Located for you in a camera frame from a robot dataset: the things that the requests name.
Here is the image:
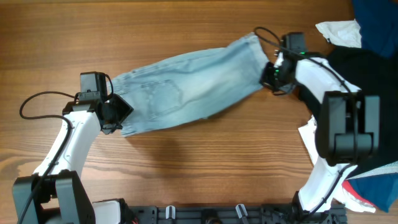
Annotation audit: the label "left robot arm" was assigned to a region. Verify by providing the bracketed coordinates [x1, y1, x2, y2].
[12, 93, 134, 223]

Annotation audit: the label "blue garment bottom right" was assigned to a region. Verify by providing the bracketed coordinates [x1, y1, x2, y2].
[348, 173, 397, 213]

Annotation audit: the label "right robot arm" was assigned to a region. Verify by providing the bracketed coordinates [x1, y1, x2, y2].
[260, 52, 380, 220]

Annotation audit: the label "light blue denim shorts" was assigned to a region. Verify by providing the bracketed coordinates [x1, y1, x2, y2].
[112, 33, 269, 136]

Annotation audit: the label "black garment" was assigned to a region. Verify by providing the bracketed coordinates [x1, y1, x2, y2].
[295, 47, 397, 175]

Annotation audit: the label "white red garment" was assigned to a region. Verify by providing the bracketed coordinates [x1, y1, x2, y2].
[298, 116, 376, 213]

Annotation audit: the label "white garment top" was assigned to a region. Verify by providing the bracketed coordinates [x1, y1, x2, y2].
[315, 20, 362, 48]

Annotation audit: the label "dark blue garment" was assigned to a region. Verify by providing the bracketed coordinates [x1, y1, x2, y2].
[352, 0, 397, 58]

